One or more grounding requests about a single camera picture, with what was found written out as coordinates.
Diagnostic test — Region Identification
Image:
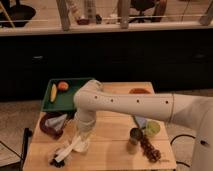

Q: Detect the dark metal can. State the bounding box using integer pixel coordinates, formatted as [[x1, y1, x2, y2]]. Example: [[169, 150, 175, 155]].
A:
[[127, 128, 143, 154]]

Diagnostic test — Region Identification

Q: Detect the grey cloth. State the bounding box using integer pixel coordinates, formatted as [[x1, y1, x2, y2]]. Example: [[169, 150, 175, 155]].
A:
[[45, 114, 67, 131]]

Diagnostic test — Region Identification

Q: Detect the orange fruit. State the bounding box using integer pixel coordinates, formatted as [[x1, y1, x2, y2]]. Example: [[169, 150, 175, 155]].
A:
[[57, 81, 69, 91]]

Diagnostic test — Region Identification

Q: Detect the brown chain of beads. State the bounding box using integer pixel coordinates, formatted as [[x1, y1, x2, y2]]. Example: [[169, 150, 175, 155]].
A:
[[139, 135, 162, 164]]

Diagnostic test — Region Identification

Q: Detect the black office chair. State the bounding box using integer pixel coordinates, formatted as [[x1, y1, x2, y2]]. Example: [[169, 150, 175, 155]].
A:
[[128, 0, 168, 24]]

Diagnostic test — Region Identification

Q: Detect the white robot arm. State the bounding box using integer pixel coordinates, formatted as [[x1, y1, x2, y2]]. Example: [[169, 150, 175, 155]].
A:
[[74, 79, 213, 171]]

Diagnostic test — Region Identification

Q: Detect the dark red bowl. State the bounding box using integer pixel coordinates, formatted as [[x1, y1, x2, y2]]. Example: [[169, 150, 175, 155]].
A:
[[39, 112, 70, 140]]

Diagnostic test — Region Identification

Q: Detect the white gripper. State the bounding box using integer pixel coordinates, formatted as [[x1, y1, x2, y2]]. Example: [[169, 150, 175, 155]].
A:
[[75, 116, 95, 147]]

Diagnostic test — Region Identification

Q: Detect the black cable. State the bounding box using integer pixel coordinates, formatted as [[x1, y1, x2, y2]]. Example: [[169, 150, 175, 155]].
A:
[[169, 133, 197, 169]]

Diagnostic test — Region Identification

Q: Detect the black stand left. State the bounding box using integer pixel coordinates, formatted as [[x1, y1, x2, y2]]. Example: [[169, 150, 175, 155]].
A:
[[0, 128, 33, 171]]

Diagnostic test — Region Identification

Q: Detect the green plastic tray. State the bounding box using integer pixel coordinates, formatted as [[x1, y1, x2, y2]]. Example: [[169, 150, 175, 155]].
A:
[[42, 77, 91, 113]]

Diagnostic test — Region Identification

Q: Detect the green cup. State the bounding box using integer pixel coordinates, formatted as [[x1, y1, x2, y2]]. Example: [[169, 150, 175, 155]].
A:
[[144, 121, 160, 137]]

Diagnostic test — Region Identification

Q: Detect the orange red plate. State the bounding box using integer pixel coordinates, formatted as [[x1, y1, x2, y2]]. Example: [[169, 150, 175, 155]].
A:
[[129, 88, 150, 94]]

